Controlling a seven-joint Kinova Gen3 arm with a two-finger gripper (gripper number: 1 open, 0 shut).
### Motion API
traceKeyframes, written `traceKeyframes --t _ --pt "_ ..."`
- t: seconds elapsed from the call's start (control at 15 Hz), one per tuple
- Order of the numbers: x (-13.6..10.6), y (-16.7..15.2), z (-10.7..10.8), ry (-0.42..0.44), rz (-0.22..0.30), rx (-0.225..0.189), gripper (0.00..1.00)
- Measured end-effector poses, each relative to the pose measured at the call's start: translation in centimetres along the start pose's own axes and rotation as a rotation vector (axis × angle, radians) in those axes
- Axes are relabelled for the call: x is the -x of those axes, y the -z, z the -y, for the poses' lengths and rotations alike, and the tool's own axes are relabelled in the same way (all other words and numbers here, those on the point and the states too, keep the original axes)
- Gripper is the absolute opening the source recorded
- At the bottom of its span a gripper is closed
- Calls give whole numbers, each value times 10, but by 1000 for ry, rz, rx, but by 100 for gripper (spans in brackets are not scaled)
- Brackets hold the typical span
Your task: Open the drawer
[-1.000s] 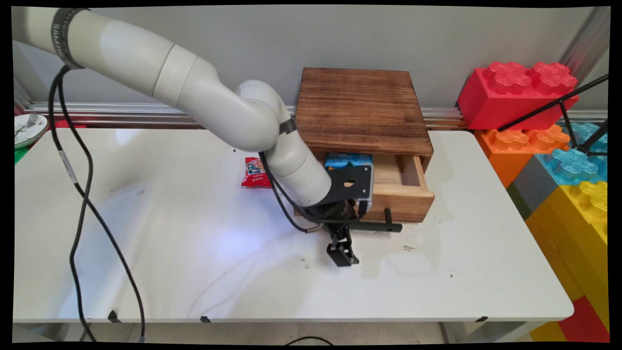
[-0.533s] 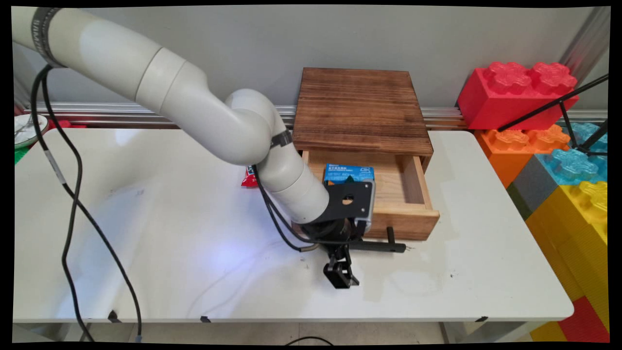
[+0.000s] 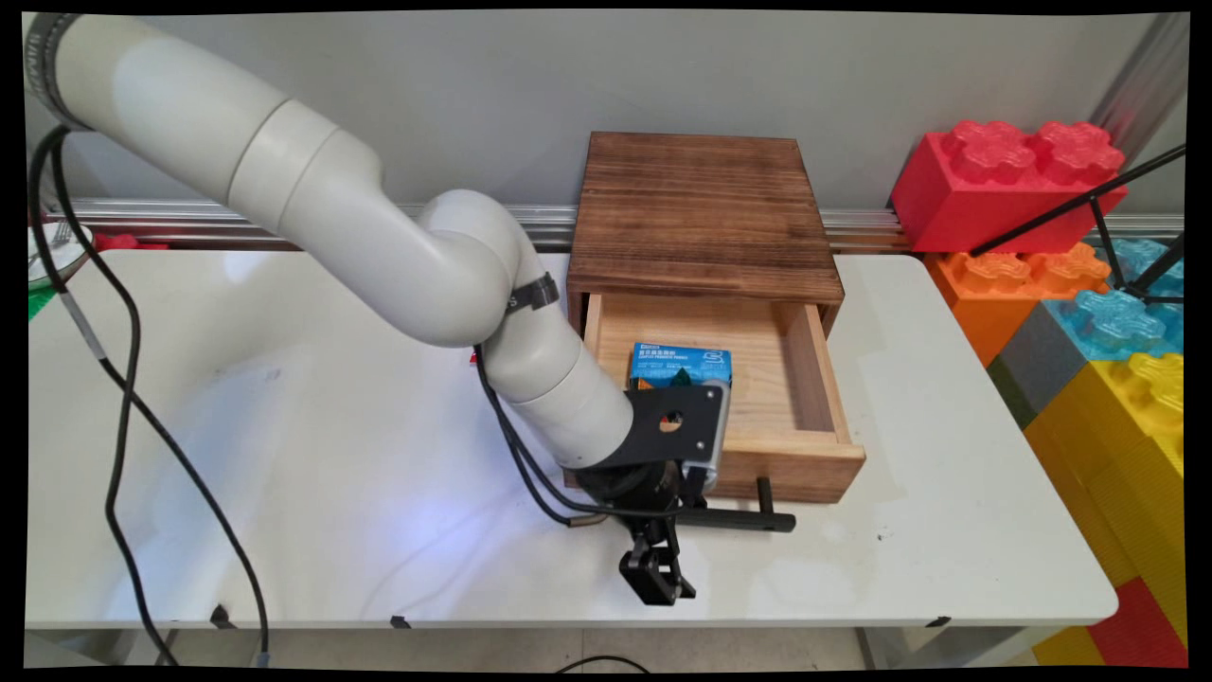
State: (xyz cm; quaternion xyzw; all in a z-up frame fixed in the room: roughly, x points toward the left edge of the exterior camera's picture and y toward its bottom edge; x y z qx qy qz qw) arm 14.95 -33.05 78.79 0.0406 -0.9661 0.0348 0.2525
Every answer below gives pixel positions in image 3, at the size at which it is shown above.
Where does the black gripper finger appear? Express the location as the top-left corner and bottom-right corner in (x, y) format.
(618, 529), (675, 607)
(660, 527), (698, 604)

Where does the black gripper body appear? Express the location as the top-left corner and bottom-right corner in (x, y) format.
(574, 458), (686, 533)

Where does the wooden drawer with black handle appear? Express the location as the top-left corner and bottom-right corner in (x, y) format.
(565, 293), (867, 534)

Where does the blue carton box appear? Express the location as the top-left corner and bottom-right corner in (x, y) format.
(628, 342), (734, 392)

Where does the big grey toy brick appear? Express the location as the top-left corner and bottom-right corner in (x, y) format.
(987, 301), (1090, 431)

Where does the big orange toy brick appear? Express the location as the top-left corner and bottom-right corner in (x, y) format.
(924, 242), (1112, 368)

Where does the big yellow toy brick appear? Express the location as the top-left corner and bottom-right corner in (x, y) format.
(1023, 352), (1188, 649)

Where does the flat red toy brick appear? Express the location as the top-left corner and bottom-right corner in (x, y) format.
(1085, 578), (1188, 669)

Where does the big red toy brick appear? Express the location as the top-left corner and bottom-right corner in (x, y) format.
(890, 120), (1130, 257)

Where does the big blue toy brick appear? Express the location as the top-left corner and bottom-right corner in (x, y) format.
(1042, 239), (1186, 365)

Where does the black tripod stand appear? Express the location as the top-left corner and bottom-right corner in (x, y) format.
(968, 144), (1188, 306)

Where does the white plate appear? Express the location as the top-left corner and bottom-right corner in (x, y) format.
(27, 222), (96, 291)

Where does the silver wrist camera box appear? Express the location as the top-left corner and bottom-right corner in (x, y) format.
(699, 381), (733, 494)

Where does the black floor cable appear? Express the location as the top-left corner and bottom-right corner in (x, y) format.
(554, 655), (652, 674)

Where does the aluminium frame rail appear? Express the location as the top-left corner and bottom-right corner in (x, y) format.
(47, 197), (1185, 255)

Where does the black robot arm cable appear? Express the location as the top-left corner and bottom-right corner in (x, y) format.
(27, 125), (607, 669)

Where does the aluminium frame post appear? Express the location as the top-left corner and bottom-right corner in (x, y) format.
(1089, 13), (1190, 143)

